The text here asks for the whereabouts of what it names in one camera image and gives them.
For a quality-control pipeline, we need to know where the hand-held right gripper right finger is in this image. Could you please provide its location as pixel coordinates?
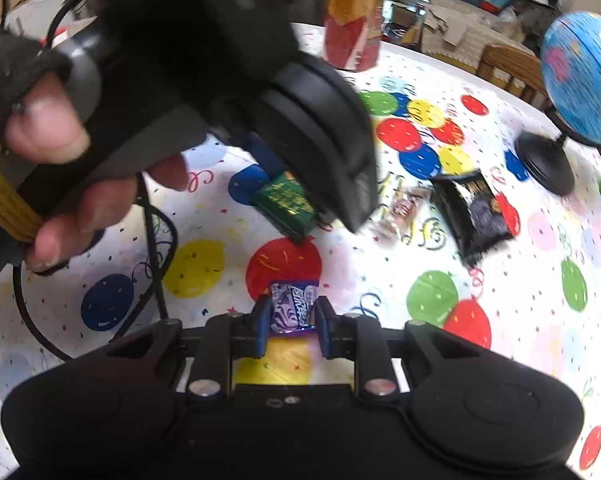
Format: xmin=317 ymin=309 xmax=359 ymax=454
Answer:
xmin=314 ymin=296 xmax=483 ymax=397

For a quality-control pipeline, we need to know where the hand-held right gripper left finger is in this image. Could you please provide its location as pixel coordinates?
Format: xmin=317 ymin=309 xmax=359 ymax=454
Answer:
xmin=105 ymin=294 xmax=272 ymax=402

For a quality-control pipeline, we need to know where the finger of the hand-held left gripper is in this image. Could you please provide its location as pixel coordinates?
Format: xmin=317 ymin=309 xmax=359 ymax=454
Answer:
xmin=248 ymin=132 xmax=290 ymax=178

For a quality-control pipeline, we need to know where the purple candy packet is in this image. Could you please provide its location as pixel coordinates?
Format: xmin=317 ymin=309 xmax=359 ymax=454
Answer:
xmin=269 ymin=280 xmax=321 ymax=335

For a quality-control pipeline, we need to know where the green snack packet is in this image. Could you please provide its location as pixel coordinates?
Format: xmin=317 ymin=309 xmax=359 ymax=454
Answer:
xmin=253 ymin=171 xmax=318 ymax=245

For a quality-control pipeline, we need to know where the person's left hand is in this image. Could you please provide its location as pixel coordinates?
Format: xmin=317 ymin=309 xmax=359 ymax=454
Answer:
xmin=0 ymin=17 xmax=190 ymax=275

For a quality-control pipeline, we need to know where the red and yellow tall can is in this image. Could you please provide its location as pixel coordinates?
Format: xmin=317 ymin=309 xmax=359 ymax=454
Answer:
xmin=323 ymin=0 xmax=387 ymax=72

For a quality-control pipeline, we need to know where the clear wrapped candy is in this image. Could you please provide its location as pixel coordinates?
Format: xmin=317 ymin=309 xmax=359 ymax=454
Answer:
xmin=370 ymin=187 xmax=433 ymax=243

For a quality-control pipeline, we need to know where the balloon print tablecloth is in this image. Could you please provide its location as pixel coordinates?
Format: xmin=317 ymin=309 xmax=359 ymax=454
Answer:
xmin=0 ymin=22 xmax=601 ymax=476

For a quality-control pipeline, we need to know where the black snack packet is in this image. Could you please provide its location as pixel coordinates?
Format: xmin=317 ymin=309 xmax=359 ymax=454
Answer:
xmin=430 ymin=170 xmax=513 ymax=267

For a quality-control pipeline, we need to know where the cluttered background table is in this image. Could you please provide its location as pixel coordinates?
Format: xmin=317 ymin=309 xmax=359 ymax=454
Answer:
xmin=420 ymin=0 xmax=531 ymax=61

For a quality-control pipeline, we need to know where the wooden chair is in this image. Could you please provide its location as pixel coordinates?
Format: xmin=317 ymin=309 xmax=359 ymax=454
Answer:
xmin=477 ymin=44 xmax=553 ymax=111

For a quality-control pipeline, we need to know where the blue desk globe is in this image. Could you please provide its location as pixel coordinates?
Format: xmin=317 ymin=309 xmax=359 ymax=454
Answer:
xmin=514 ymin=11 xmax=601 ymax=197

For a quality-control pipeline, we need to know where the black cable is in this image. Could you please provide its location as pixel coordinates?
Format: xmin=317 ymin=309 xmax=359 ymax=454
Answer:
xmin=13 ymin=175 xmax=178 ymax=363

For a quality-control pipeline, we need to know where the yellow woven strap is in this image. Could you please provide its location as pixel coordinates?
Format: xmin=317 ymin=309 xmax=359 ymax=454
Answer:
xmin=0 ymin=137 xmax=44 ymax=243

